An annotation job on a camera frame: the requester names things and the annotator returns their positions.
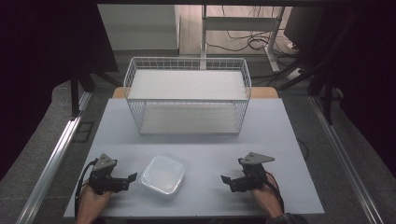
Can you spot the white metal desk frame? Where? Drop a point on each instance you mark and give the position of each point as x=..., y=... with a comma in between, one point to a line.
x=239, y=23

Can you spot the aluminium rail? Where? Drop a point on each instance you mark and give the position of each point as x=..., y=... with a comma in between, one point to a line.
x=51, y=165
x=345, y=165

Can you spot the person's right hand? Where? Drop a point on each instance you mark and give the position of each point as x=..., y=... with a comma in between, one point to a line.
x=264, y=197

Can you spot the clear plastic container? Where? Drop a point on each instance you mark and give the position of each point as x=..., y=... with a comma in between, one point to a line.
x=162, y=175

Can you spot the wooden table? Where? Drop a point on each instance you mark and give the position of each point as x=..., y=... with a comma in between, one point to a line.
x=264, y=92

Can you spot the white power strip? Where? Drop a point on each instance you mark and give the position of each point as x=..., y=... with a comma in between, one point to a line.
x=294, y=73

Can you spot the white cabinet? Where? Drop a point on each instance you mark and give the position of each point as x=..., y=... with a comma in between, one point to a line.
x=140, y=26

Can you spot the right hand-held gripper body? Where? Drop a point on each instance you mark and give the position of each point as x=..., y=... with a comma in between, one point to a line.
x=253, y=174

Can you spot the person's dark sleeve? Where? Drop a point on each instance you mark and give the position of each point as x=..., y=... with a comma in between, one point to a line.
x=288, y=218

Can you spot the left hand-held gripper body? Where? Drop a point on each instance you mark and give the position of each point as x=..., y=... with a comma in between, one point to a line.
x=104, y=180

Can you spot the person's left hand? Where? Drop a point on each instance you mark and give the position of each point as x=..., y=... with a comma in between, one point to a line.
x=91, y=202

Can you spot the black stand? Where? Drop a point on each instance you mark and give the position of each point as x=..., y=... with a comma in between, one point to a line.
x=327, y=87
x=74, y=93

